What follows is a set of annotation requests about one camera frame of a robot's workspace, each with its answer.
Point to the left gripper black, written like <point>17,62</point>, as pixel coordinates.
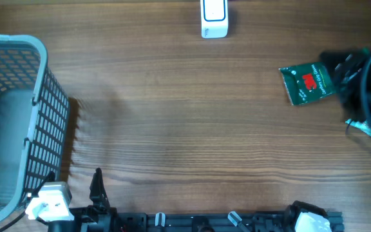
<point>89,214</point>

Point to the dark green 3M package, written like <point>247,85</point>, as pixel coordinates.
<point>309,82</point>

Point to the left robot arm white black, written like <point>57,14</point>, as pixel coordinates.
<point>50,206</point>

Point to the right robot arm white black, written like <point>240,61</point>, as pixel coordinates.
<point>299,216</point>

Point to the white barcode scanner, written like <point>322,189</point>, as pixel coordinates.
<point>214,18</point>

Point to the grey plastic shopping basket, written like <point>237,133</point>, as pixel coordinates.
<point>34,111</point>

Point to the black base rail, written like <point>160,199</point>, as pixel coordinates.
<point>260,221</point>

